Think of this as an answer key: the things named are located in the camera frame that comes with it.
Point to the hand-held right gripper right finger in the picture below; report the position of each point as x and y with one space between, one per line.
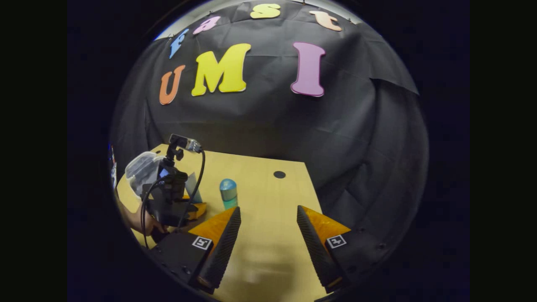
316 251

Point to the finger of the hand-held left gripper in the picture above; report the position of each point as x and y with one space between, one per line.
198 210

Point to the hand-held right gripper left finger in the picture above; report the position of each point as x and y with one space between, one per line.
222 251

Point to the black backdrop cloth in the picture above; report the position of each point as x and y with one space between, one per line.
272 126

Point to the blue skin care bottle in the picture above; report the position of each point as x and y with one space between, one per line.
229 195

